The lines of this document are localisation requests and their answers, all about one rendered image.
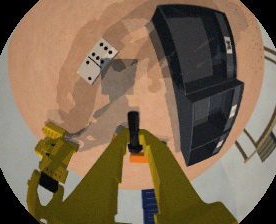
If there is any white domino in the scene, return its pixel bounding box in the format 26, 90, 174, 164
77, 37, 119, 85

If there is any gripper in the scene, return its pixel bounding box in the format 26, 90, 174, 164
53, 128, 239, 224

